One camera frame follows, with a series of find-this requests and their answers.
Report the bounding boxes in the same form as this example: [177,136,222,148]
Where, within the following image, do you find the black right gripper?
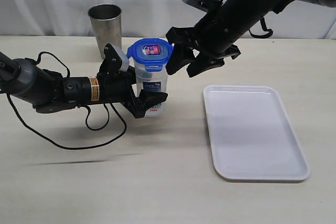
[166,11,241,78]

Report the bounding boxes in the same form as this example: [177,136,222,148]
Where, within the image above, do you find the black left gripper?
[97,59,168,119]

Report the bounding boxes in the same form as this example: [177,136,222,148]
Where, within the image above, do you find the clear plastic jar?
[132,58,169,118]

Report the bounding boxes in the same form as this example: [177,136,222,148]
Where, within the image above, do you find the blue plastic lid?
[127,38,173,72]

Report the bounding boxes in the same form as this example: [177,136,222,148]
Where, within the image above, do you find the stainless steel cup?
[88,4,122,59]

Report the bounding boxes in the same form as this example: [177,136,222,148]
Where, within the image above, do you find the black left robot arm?
[1,44,168,118]

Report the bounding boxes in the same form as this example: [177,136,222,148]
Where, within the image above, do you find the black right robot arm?
[166,0,335,77]

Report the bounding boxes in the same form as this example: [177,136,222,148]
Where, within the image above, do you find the white plastic tray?
[203,84,311,183]

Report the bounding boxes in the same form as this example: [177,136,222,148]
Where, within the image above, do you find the white backdrop curtain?
[0,0,336,40]

